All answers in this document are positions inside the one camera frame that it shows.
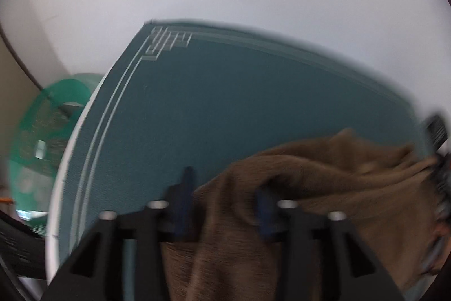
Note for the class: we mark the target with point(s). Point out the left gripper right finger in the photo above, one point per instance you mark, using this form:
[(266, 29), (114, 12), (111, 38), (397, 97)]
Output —
[(320, 256)]

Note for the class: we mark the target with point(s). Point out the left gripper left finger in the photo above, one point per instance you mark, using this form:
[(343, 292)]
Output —
[(94, 270)]

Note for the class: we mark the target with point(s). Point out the brown fleece sweater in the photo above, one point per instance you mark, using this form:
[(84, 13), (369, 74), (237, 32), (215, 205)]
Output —
[(386, 192)]

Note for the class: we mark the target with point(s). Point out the person's right hand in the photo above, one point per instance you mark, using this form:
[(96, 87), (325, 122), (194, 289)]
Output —
[(439, 249)]

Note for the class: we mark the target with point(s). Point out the black mesh chair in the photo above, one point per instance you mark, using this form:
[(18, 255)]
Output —
[(436, 130)]

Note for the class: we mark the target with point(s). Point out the teal table mat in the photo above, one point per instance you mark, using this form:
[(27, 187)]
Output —
[(184, 94)]

